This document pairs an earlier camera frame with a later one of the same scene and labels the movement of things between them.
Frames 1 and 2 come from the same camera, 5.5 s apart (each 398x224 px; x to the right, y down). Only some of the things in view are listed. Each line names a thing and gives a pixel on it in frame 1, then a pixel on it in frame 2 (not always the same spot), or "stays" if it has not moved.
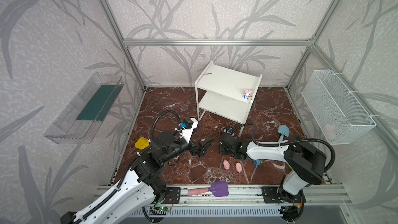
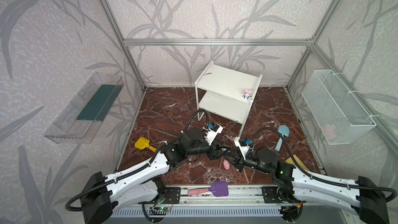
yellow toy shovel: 142,143 stays
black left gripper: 194,149 -> 213,152
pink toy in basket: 329,131 stays
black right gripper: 224,145 -> 239,164
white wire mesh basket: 340,120 stays
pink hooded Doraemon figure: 247,94 stays
